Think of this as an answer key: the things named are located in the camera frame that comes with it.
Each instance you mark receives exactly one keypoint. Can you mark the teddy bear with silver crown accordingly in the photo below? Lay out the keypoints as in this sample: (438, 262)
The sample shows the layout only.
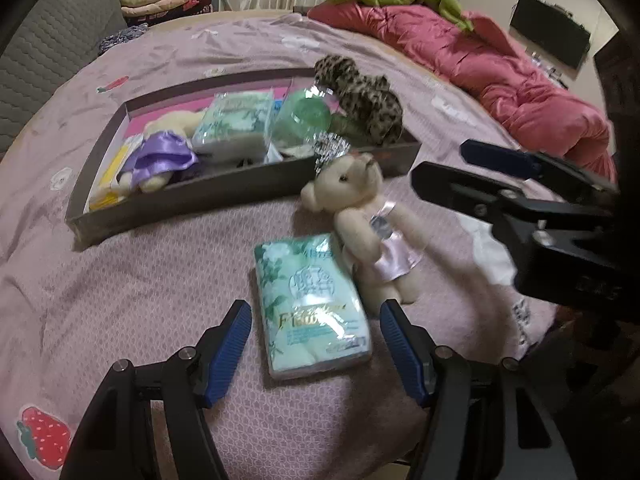
(350, 175)

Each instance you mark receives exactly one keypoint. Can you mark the leopard print scrunchie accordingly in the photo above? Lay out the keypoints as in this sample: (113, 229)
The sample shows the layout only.
(370, 105)

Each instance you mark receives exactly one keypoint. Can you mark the grey quilted headboard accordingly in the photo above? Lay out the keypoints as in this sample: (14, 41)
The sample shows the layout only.
(50, 50)

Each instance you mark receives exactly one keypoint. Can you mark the purple printed blanket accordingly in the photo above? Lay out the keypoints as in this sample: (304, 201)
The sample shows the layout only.
(150, 285)

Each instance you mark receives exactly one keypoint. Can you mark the pink folded garment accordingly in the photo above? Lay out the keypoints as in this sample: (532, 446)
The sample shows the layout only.
(150, 9)

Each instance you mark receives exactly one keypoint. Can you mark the green makeup sponge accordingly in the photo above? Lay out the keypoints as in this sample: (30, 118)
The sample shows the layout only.
(307, 115)

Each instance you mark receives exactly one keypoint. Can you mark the pink and blue book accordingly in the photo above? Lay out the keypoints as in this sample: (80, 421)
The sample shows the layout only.
(134, 127)

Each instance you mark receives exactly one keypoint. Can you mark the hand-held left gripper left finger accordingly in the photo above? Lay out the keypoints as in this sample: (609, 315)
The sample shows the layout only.
(227, 355)

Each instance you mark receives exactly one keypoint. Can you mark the dark red garment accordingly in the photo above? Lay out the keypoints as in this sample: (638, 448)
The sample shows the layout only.
(197, 2)

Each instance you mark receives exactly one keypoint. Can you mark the dark shallow cardboard box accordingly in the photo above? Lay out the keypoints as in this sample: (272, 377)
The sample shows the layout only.
(200, 195)

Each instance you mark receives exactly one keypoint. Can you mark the red comforter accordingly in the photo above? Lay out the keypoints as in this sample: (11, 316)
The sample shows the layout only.
(475, 60)

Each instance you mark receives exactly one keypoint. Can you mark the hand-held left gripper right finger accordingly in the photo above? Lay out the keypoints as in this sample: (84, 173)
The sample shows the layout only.
(404, 355)

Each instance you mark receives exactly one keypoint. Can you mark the blue knit cloth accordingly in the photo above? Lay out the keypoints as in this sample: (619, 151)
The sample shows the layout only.
(122, 37)

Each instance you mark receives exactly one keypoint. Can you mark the green floral tissue packet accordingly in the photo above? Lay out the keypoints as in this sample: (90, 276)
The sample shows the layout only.
(310, 305)
(230, 125)

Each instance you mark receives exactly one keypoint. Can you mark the black television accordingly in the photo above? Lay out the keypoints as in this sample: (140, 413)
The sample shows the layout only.
(550, 30)

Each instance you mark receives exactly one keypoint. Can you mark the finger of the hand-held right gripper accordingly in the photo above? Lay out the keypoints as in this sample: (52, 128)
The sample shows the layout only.
(500, 156)
(450, 185)

